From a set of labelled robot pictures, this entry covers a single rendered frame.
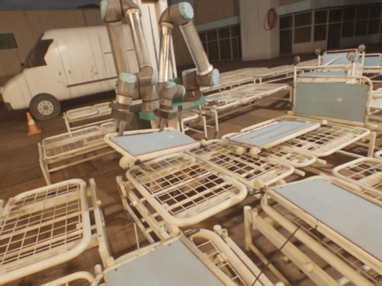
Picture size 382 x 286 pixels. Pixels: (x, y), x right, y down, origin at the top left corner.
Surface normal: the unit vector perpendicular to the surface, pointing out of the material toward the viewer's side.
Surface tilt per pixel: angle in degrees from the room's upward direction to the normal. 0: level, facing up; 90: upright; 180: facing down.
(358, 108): 90
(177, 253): 5
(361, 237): 7
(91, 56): 89
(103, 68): 89
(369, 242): 7
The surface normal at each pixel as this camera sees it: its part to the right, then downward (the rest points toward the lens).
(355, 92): -0.86, 0.29
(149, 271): -0.06, -0.94
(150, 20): 0.63, 0.21
